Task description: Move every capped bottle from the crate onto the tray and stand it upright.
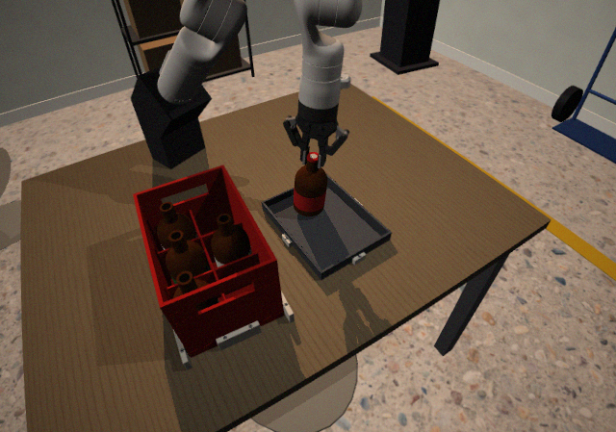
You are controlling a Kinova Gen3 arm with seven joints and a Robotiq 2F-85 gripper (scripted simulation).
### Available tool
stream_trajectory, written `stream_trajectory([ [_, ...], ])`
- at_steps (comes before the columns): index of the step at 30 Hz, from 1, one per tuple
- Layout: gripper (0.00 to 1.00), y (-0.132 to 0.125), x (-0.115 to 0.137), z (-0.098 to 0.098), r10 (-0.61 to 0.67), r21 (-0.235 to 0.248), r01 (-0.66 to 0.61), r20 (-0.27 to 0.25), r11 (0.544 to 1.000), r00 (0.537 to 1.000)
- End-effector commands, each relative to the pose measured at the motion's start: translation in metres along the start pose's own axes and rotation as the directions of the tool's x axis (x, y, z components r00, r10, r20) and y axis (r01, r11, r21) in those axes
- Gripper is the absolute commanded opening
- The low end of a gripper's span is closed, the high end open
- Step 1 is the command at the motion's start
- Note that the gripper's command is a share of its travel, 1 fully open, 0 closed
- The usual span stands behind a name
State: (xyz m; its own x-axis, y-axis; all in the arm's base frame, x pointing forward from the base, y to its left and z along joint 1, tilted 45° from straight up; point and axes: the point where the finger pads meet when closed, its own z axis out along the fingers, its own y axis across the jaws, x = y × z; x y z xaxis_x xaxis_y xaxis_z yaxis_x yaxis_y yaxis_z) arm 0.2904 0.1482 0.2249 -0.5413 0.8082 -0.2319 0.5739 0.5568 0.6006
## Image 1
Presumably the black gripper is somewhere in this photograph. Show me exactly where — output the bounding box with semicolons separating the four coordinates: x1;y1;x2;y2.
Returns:
283;99;349;169

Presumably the brown glass bottle with red label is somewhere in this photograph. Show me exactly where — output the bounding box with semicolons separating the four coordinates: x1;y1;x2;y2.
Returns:
294;152;327;216

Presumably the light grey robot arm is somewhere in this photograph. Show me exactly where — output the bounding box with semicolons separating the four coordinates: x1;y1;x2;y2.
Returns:
157;0;362;110

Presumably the red plastic bottle crate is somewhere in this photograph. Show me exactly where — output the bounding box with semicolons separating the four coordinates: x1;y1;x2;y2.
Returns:
137;175;285;357

